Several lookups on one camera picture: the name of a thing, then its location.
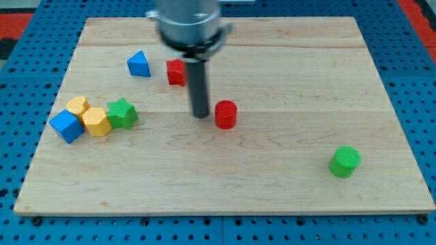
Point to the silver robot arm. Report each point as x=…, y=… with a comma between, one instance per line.
x=192, y=28

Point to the wooden board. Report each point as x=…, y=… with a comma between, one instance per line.
x=304, y=86

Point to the green cylinder block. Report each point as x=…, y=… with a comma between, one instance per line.
x=344, y=161

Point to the blue triangle block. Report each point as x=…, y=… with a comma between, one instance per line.
x=138, y=65

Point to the green star block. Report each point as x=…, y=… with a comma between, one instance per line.
x=121, y=114

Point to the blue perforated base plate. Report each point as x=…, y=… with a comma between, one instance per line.
x=34, y=71

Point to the yellow hexagon block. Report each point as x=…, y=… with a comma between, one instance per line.
x=96, y=122

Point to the black cylindrical pointer tool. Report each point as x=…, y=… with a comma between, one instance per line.
x=197, y=85

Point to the red cylinder block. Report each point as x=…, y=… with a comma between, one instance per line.
x=225, y=114

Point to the blue cube block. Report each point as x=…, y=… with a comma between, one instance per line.
x=67, y=126

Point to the red star block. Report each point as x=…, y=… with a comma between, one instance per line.
x=176, y=72

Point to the yellow heart block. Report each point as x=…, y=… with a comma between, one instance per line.
x=78, y=106

